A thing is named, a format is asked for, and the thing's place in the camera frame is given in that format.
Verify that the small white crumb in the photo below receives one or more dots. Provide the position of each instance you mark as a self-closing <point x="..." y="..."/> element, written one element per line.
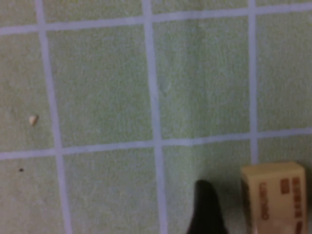
<point x="33" y="120"/>

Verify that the green white-checked tablecloth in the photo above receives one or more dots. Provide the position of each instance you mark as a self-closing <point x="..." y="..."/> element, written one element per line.
<point x="102" y="85"/>

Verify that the beige eraser with printed sleeve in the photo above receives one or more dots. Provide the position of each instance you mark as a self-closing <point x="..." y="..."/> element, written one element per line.
<point x="273" y="202"/>

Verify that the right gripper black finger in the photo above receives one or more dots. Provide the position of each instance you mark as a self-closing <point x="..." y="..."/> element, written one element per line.
<point x="206" y="212"/>

